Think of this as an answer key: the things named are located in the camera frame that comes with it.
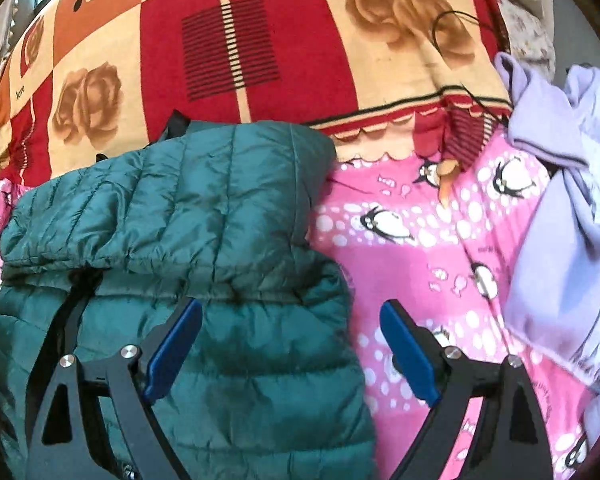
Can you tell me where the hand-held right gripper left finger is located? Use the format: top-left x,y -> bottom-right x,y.
25,297 -> 204,480

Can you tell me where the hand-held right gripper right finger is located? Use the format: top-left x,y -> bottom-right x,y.
379,299 -> 556,480

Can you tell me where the green puffer jacket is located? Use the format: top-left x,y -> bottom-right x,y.
0,110 -> 379,480

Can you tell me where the pink penguin print blanket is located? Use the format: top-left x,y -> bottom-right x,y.
0,127 -> 600,480

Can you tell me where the lavender garment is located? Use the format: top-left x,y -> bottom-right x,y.
494,51 -> 600,443

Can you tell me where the red orange checkered rose blanket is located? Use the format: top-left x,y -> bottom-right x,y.
0,0 -> 517,196

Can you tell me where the pale floral sheet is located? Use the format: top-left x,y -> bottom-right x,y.
495,0 -> 560,81

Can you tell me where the thin black cable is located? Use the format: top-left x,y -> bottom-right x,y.
431,7 -> 515,128

